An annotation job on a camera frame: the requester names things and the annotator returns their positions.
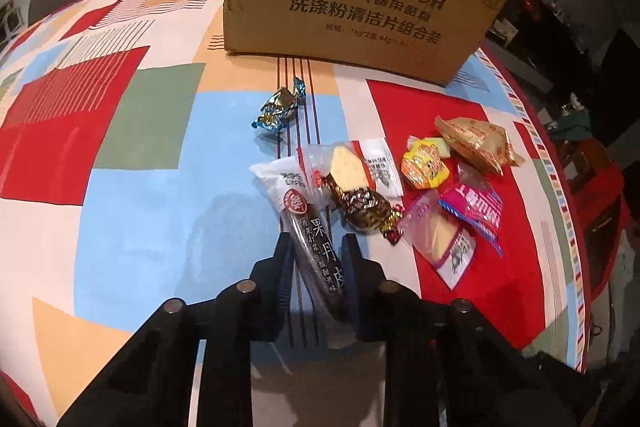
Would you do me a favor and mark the white shelf rack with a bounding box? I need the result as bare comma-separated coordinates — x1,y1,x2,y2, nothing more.
0,0,23,38

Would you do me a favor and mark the pink snack packet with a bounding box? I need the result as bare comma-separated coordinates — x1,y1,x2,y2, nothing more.
439,164,503,255

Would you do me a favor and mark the long dark snack packet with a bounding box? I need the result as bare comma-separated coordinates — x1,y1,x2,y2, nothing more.
250,157,351,323

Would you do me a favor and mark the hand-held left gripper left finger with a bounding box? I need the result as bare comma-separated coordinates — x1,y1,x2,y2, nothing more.
57,232,296,427

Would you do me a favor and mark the brown and gold candy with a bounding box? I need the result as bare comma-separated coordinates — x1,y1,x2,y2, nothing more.
324,174,405,245

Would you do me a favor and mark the yellow and orange snack packet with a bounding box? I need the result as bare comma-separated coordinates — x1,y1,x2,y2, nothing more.
401,139,451,191

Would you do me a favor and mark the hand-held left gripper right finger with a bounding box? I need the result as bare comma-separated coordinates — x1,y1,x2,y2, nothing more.
341,233,601,427

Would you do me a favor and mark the colourful patchwork tablecloth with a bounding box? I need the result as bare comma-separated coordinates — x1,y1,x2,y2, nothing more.
0,0,596,427

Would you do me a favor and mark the teal cloth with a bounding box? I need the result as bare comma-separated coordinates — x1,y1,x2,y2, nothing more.
547,104,596,142

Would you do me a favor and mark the reddish wooden chair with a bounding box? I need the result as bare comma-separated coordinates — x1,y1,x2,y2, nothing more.
557,139,633,298

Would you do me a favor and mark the clear cake packet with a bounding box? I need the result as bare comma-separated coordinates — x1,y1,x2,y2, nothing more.
298,139,405,212
400,192,477,292

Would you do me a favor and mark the blue and gold candy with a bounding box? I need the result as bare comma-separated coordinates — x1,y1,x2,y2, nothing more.
251,78,307,135

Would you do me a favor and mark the golden brown snack packet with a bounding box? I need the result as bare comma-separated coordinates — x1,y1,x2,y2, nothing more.
434,117,526,178

